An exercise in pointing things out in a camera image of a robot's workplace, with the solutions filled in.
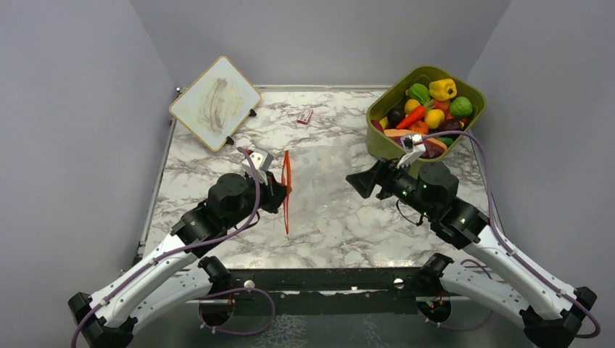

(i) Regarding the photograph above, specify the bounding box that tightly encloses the black toy fruit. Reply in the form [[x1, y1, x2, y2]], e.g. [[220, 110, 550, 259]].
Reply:
[[387, 107, 406, 128]]

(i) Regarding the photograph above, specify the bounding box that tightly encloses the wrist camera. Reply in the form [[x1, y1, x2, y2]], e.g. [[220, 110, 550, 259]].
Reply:
[[397, 133, 426, 169], [242, 149, 273, 186]]

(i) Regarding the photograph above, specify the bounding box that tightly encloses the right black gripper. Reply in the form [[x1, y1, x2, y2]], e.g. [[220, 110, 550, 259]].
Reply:
[[347, 154, 437, 219]]

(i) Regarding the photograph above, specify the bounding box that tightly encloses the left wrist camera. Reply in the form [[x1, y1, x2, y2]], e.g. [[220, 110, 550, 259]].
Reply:
[[242, 149, 273, 186]]

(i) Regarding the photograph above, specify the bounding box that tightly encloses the yellow toy bell pepper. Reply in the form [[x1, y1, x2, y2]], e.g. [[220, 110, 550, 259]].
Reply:
[[429, 78, 458, 102]]

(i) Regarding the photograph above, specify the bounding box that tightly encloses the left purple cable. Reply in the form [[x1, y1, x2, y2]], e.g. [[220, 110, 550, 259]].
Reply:
[[70, 147, 263, 348]]

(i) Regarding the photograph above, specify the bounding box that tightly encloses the orange toy carrot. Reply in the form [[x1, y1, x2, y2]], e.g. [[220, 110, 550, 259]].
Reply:
[[396, 105, 427, 130]]

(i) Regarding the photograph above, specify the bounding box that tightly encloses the small orange toy pumpkin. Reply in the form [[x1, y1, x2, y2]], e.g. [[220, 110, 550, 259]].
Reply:
[[408, 120, 430, 135]]

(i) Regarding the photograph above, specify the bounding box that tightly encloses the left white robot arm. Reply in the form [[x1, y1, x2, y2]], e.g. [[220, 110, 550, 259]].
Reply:
[[68, 171, 291, 347]]

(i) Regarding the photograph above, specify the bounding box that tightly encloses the red toy steak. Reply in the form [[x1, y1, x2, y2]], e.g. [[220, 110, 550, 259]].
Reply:
[[392, 137, 448, 160]]

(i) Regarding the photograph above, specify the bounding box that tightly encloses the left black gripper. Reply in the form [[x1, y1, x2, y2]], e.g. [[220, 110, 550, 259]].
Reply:
[[225, 170, 292, 230]]

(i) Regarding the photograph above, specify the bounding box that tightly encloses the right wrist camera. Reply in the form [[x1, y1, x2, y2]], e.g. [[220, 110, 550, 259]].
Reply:
[[397, 133, 426, 169]]

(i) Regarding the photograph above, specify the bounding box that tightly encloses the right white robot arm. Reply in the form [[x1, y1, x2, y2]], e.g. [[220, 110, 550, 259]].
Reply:
[[346, 160, 600, 347]]

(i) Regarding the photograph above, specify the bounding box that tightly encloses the yellow toy lemon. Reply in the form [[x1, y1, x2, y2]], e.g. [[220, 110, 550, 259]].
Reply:
[[424, 109, 446, 130]]

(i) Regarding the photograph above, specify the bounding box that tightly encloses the clear zip top bag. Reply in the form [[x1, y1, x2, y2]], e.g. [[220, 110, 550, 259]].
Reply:
[[282, 145, 352, 235]]

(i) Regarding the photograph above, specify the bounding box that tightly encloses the small red white box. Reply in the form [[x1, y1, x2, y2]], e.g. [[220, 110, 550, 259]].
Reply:
[[297, 107, 313, 125]]

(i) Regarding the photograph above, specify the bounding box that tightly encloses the small whiteboard with wooden frame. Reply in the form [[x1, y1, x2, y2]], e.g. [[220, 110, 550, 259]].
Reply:
[[169, 56, 262, 152]]

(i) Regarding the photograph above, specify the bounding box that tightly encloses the peach toy fruit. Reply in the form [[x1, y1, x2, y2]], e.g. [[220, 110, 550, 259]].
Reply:
[[432, 99, 450, 114]]

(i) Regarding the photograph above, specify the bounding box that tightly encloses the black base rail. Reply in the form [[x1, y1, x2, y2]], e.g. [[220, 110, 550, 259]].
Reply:
[[199, 267, 450, 318]]

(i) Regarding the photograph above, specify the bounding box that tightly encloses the green toy leafy vegetable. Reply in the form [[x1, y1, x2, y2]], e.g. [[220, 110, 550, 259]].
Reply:
[[407, 83, 431, 104]]

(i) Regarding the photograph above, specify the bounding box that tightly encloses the olive green plastic bin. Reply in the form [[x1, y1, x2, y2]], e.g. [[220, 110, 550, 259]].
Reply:
[[366, 65, 487, 159]]

